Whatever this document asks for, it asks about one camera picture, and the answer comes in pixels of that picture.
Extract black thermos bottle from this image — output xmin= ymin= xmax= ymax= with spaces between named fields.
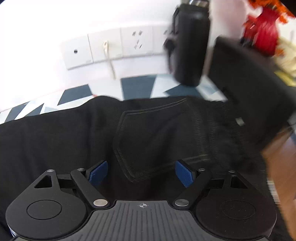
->
xmin=171 ymin=1 xmax=211 ymax=87

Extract white charging cable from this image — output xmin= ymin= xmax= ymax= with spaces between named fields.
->
xmin=102 ymin=41 xmax=117 ymax=80

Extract geometric pattern tablecloth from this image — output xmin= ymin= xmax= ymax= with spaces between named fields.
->
xmin=1 ymin=74 xmax=227 ymax=123

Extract black denim jeans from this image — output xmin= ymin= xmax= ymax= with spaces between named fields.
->
xmin=1 ymin=96 xmax=291 ymax=240

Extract red vase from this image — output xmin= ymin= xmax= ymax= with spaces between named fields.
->
xmin=240 ymin=6 xmax=280 ymax=57

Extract black power plug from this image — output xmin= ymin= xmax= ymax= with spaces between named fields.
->
xmin=163 ymin=38 xmax=176 ymax=74

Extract orange artificial flowers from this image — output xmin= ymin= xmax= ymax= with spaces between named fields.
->
xmin=248 ymin=0 xmax=295 ymax=24

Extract white wall socket panel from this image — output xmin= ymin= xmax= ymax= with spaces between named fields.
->
xmin=65 ymin=22 xmax=172 ymax=70

